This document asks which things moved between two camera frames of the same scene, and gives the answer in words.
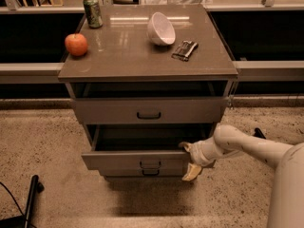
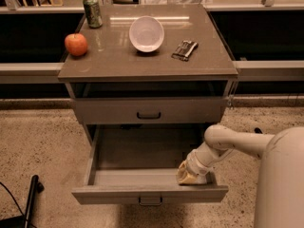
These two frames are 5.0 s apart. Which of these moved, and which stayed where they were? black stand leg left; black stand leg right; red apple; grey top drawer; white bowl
Moved: white bowl
Stayed: red apple; black stand leg right; grey top drawer; black stand leg left
